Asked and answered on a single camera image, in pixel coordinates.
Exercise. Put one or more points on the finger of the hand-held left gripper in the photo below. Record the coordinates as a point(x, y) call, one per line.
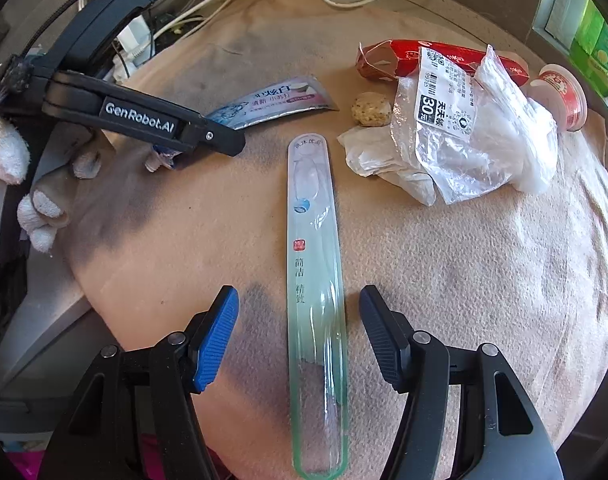
point(219, 137)

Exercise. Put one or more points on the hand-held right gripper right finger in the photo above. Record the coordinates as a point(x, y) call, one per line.
point(378, 330)

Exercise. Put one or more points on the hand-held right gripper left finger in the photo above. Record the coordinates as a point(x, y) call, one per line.
point(216, 345)

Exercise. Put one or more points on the silver toothpaste tube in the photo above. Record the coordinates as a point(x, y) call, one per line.
point(274, 102)

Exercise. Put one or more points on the clear plastic toothbrush case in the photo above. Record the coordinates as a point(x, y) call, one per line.
point(311, 260)

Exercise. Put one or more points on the red sausage wrapper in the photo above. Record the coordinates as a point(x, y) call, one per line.
point(403, 55)

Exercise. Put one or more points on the person's left hand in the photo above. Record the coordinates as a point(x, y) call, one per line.
point(4, 155)

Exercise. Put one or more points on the white charger plug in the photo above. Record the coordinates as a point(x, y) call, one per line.
point(131, 35)

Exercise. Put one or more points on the beige towel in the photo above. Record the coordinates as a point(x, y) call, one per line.
point(483, 285)

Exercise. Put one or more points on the brown round crumbly ball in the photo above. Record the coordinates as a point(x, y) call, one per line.
point(368, 109)

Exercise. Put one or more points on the clear plastic bag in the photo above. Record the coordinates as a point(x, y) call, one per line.
point(448, 150)

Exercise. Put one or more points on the small red plastic cup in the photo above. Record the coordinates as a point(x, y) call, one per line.
point(566, 100)

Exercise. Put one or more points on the green dish soap bottle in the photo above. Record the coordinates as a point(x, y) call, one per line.
point(598, 45)

